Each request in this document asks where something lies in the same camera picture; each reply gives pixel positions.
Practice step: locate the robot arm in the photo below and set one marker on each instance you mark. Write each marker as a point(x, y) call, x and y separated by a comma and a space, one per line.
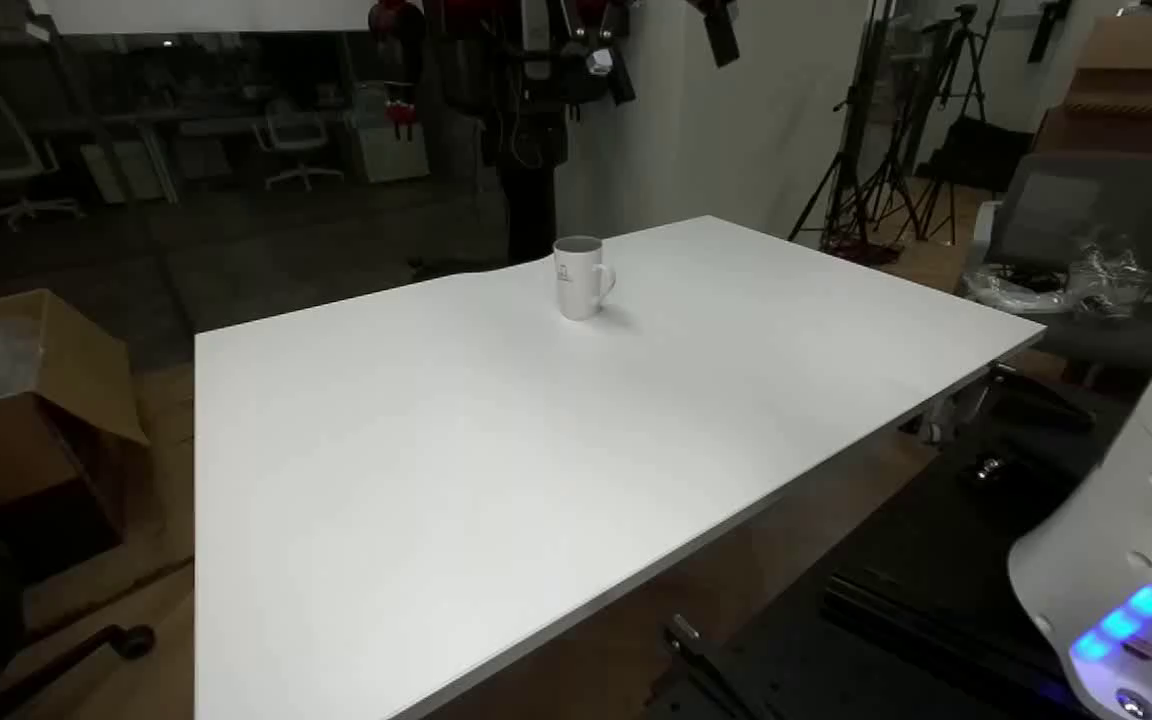
point(1126, 560)

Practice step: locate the white desk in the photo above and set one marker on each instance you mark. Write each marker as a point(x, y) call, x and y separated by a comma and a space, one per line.
point(136, 140)

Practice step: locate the red and black robot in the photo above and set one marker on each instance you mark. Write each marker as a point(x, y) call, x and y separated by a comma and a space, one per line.
point(546, 90)

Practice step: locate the stack of cardboard boxes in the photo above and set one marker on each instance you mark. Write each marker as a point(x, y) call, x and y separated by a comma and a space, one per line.
point(1131, 85)

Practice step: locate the open cardboard box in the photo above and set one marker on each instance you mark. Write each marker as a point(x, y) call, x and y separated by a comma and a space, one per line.
point(46, 410)

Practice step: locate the black wheeled leg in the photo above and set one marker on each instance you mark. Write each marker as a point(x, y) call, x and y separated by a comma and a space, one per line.
point(56, 665)

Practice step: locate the group of black tripods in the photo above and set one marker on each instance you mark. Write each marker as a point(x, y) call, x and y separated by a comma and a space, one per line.
point(896, 150)

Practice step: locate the clear plastic bags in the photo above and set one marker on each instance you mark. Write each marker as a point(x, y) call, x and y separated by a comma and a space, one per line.
point(1086, 280)

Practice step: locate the white ceramic mug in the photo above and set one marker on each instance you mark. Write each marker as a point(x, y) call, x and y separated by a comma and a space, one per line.
point(576, 280)

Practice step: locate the grey office chair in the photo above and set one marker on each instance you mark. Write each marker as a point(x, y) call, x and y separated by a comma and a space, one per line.
point(1086, 230)

